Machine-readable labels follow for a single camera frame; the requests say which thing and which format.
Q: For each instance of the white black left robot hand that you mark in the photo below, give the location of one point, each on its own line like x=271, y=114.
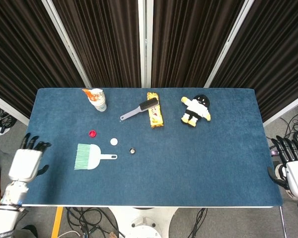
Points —
x=24, y=163

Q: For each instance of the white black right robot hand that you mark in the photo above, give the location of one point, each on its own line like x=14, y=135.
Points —
x=296, y=173

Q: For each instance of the light green hand broom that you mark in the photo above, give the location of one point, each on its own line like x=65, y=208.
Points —
x=92, y=158

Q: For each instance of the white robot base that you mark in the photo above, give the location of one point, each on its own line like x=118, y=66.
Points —
x=144, y=223

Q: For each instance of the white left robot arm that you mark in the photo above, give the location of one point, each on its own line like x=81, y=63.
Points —
x=7, y=213

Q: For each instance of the red bottle cap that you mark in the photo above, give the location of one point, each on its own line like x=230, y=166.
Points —
x=93, y=134

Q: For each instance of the white round cap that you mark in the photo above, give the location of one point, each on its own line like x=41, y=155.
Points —
x=114, y=141

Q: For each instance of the small dark ring object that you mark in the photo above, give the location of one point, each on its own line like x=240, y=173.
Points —
x=132, y=150

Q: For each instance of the black power strip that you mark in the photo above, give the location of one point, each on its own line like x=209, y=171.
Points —
x=274, y=152

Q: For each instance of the metal table leg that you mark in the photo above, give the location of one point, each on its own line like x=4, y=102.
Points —
x=283, y=223

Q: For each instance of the yellow floor tape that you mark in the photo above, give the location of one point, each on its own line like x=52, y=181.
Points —
x=57, y=223

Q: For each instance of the stack of paper cups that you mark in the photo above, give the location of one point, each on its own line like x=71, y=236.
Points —
x=98, y=100

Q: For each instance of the dark pleated partition panel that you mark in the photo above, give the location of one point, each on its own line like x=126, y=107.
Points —
x=101, y=39
x=188, y=39
x=275, y=54
x=20, y=54

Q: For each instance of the black white plush doll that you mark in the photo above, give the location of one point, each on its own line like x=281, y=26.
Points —
x=196, y=107

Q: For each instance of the blue table cloth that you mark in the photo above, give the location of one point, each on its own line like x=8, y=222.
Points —
x=176, y=168

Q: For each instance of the purple brush black bristles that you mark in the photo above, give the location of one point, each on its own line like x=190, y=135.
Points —
x=146, y=105

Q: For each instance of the yellow snack package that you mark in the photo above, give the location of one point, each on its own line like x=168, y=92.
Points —
x=156, y=116

